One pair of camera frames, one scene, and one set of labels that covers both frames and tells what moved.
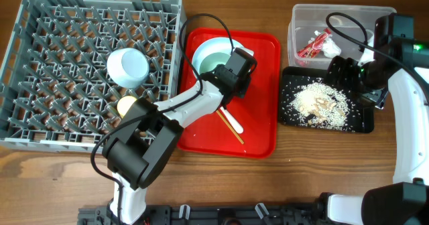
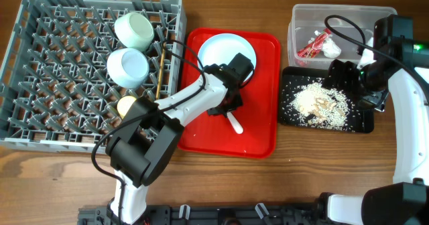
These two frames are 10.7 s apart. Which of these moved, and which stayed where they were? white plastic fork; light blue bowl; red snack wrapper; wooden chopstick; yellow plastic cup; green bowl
Moved: green bowl; wooden chopstick
Stayed: red snack wrapper; white plastic fork; light blue bowl; yellow plastic cup
